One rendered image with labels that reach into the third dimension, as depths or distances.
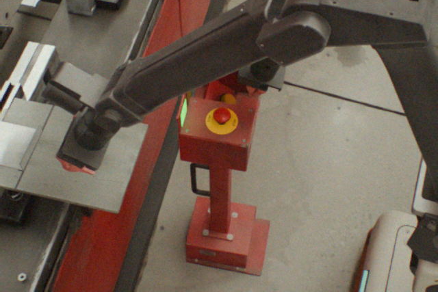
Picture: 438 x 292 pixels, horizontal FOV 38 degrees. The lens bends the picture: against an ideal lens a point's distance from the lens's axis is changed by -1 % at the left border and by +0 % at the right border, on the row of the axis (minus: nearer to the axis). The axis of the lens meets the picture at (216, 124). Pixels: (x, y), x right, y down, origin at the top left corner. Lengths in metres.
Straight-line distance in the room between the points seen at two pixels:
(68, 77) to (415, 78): 0.49
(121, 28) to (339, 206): 1.08
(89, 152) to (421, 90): 0.56
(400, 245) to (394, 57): 1.33
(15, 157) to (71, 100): 0.27
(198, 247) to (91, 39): 0.81
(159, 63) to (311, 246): 1.46
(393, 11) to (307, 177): 1.73
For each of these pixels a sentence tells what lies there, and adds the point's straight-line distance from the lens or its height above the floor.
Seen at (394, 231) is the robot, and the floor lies 0.28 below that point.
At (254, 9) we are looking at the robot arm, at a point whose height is 1.51.
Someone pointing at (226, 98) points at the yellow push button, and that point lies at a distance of 1.51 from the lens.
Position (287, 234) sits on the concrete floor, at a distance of 2.15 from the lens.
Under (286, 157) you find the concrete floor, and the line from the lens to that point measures 2.29.
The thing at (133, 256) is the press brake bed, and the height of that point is 0.05.
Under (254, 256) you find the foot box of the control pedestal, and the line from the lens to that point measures 2.10.
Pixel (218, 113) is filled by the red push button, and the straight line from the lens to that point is 1.39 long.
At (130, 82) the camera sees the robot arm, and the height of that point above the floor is 1.32.
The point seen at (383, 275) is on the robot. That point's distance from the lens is 1.84.
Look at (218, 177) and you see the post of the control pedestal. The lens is 1.69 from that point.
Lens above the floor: 1.96
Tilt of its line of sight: 57 degrees down
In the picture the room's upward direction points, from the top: straight up
